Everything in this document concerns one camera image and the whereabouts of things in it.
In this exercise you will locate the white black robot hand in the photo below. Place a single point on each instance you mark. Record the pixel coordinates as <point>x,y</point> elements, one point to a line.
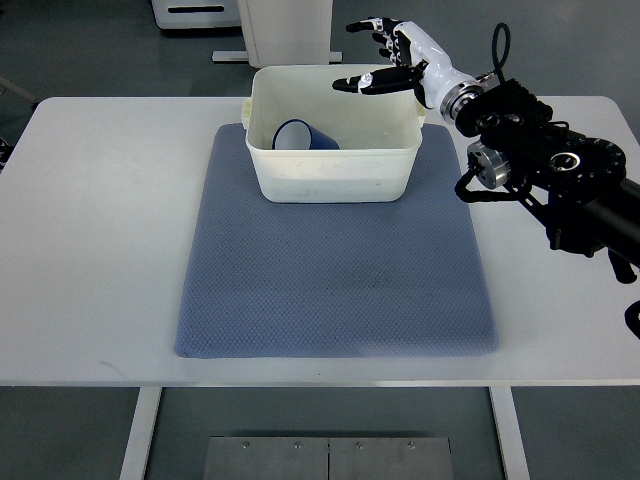
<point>419,64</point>

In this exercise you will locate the blue enamel mug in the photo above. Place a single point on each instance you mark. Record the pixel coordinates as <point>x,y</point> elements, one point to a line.
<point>297,134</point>

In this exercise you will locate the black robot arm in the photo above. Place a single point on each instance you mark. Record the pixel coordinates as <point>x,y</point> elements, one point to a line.
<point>575,186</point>

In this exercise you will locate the white plastic box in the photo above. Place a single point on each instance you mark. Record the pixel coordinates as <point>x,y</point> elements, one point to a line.
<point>378,136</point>

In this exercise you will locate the white cabinet with slot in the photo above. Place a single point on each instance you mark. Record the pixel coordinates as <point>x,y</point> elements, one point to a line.
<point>195,14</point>

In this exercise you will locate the blue textured mat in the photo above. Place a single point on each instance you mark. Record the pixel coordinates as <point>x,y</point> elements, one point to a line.
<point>397,279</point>

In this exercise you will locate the right white table leg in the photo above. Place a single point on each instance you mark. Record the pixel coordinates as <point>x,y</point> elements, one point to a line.
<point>509,435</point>

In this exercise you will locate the white table leg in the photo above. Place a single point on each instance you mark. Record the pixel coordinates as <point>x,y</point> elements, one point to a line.
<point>509,435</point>
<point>141,434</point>

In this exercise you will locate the left white table leg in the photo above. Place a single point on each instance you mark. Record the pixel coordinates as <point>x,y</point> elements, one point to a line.
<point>141,434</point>

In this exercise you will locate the grey metal floor plate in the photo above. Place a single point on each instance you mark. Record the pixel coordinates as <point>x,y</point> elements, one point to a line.
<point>328,458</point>

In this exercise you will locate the white pedestal column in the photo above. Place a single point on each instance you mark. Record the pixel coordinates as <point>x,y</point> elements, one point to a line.
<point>285,32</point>

